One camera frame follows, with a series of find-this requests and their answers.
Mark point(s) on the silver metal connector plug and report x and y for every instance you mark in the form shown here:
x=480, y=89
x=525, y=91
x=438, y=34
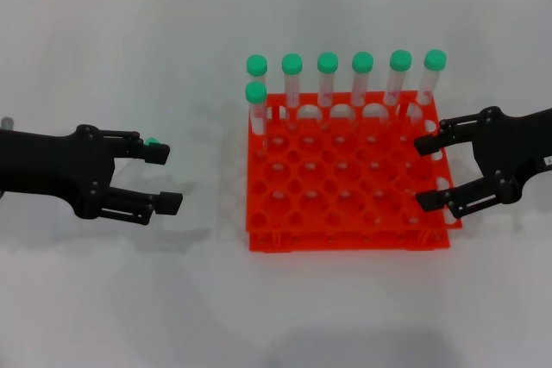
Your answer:
x=5, y=122

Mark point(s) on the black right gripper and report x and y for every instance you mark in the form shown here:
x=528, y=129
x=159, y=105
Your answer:
x=513, y=152

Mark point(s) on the clear green-capped test tube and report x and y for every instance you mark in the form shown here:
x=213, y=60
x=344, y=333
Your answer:
x=152, y=142
x=292, y=63
x=400, y=60
x=257, y=64
x=255, y=92
x=328, y=62
x=434, y=60
x=362, y=62

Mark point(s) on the orange plastic test tube rack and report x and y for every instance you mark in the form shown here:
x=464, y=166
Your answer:
x=323, y=178

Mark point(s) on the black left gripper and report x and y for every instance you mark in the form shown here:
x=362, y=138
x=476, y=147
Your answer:
x=47, y=165

